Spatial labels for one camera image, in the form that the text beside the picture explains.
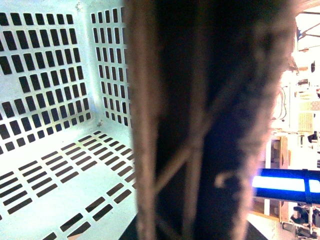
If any turquoise plastic basket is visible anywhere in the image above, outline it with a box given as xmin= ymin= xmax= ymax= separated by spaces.
xmin=0 ymin=0 xmax=137 ymax=240

